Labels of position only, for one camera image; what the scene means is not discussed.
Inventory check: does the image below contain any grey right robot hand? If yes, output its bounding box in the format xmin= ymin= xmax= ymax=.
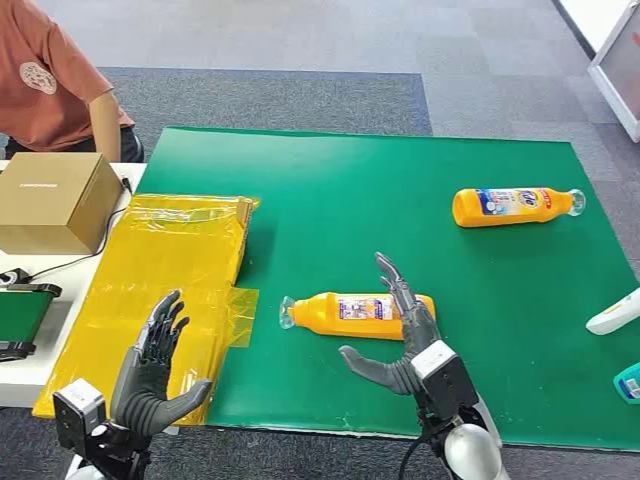
xmin=339 ymin=251 xmax=444 ymax=398

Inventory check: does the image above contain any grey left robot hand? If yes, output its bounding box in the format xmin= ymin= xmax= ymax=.
xmin=109 ymin=289 xmax=214 ymax=439

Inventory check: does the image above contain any orange bottle with small label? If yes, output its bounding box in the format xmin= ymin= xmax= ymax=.
xmin=278 ymin=292 xmax=437 ymax=342

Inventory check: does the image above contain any orange bottle with blue-red label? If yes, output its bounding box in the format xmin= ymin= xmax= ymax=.
xmin=451 ymin=187 xmax=586 ymax=230

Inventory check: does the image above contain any white plastic bottle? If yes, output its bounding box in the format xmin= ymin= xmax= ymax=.
xmin=586 ymin=287 xmax=640 ymax=337

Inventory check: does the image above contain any teal plastic bottle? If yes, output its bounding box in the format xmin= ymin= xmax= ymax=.
xmin=613 ymin=362 xmax=640 ymax=407

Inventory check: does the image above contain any yellow plastic-wrapped flat package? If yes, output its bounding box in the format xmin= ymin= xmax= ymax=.
xmin=32 ymin=193 xmax=261 ymax=427

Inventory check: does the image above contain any white side table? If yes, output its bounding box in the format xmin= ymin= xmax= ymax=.
xmin=0 ymin=158 xmax=147 ymax=409

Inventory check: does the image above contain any green table mat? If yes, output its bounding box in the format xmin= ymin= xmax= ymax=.
xmin=136 ymin=125 xmax=640 ymax=454

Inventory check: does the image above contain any small black device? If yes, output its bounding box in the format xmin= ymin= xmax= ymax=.
xmin=0 ymin=267 xmax=32 ymax=288

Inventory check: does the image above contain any brown cardboard box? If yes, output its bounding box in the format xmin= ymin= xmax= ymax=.
xmin=0 ymin=152 xmax=125 ymax=257

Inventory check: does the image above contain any person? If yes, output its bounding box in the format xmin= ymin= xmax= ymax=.
xmin=0 ymin=0 xmax=146 ymax=164

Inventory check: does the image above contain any white framed board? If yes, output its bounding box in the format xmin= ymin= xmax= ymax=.
xmin=587 ymin=0 xmax=640 ymax=144

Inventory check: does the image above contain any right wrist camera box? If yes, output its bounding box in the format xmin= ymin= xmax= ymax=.
xmin=410 ymin=340 xmax=480 ymax=427

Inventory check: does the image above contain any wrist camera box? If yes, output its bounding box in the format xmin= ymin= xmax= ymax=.
xmin=410 ymin=340 xmax=480 ymax=427
xmin=52 ymin=378 xmax=107 ymax=453

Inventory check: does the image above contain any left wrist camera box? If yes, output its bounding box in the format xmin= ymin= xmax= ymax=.
xmin=52 ymin=378 xmax=107 ymax=453

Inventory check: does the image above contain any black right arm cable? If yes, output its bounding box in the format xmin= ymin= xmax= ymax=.
xmin=398 ymin=430 xmax=432 ymax=480

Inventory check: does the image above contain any thin black cable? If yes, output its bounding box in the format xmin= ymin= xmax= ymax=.
xmin=25 ymin=176 xmax=134 ymax=283

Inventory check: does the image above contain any green tray with black frame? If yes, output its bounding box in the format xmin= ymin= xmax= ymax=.
xmin=0 ymin=282 xmax=63 ymax=363

